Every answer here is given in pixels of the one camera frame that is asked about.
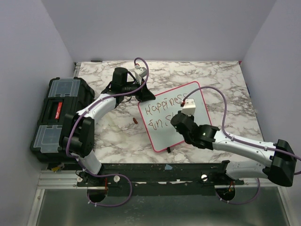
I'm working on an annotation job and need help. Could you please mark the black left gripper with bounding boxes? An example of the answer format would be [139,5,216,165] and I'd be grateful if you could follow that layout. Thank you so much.
[122,78,156,102]

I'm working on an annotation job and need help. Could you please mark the pink framed whiteboard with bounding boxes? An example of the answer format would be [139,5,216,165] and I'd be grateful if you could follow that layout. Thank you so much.
[138,81,200,152]

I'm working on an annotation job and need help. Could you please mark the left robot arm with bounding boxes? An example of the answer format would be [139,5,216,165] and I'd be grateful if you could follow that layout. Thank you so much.
[59,65,155,186]

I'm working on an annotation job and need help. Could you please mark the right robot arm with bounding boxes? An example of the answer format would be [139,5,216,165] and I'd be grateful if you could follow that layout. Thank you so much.
[171,113,297,187]

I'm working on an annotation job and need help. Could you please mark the black plastic toolbox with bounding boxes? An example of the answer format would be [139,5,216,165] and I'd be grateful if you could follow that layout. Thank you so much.
[30,77,95,163]

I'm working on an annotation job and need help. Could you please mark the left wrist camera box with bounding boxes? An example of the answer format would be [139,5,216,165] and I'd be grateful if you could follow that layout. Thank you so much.
[134,65,147,84]

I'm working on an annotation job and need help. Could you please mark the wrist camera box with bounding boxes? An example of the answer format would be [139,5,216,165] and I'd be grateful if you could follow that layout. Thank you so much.
[134,65,147,84]
[181,98,196,116]

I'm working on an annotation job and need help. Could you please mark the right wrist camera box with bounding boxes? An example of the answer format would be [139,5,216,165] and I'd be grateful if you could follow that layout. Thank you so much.
[181,98,196,116]

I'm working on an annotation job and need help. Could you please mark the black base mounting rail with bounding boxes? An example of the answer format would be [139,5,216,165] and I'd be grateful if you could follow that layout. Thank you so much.
[77,161,245,196]

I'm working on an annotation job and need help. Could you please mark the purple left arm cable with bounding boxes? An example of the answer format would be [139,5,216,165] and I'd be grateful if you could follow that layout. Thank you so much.
[65,56,149,208]

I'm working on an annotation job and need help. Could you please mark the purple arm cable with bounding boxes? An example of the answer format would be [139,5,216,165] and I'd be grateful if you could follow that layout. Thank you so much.
[65,56,149,208]
[182,86,301,205]

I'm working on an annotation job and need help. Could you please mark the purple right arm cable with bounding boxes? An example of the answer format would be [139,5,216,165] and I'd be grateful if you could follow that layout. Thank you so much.
[182,86,301,205]

